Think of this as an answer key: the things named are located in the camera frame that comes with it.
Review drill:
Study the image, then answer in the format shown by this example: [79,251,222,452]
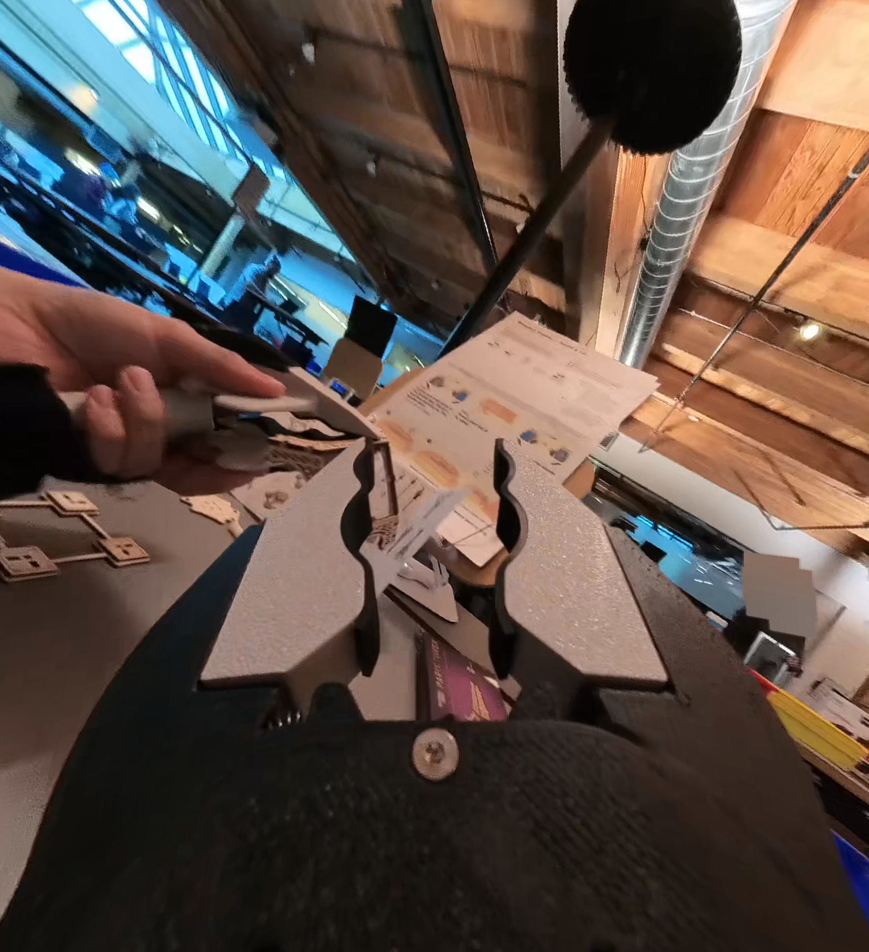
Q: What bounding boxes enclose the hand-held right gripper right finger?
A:
[488,438,670,690]

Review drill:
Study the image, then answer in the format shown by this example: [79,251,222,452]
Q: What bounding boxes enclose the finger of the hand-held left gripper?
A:
[325,296,399,408]
[281,365,385,440]

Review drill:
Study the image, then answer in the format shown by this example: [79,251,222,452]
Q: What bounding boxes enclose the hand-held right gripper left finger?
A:
[198,438,381,690]

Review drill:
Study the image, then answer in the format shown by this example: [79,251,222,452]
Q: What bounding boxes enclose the wooden tower arch base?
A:
[259,411,399,555]

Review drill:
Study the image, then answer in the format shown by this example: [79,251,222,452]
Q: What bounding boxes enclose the wooden four-pad foot frame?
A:
[0,487,150,582]

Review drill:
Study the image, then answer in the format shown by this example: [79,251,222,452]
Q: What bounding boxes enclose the grey desk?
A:
[0,453,509,952]

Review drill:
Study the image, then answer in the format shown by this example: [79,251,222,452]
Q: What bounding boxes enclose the person's left hand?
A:
[0,256,287,494]

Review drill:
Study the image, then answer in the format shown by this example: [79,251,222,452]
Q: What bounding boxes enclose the cross-shaped wooden plate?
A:
[182,492,246,537]

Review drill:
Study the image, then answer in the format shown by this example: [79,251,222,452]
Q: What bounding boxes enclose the brown wooden board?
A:
[375,367,597,588]

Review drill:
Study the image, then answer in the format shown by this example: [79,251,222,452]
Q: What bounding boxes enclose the purple puzzle box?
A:
[413,630,513,720]

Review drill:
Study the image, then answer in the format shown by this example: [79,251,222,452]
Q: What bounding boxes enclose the folded paper instruction sheet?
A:
[229,312,660,624]

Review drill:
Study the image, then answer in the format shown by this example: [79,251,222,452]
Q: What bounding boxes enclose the yellow plastic bin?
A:
[764,688,869,772]

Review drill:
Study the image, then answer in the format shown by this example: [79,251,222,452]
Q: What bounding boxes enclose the large glass window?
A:
[0,0,443,365]

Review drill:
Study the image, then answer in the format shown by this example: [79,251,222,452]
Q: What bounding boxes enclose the thin metal ceiling rod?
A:
[636,95,869,453]

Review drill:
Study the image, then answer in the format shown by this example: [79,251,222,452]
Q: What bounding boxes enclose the silver ventilation duct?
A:
[616,0,799,370]

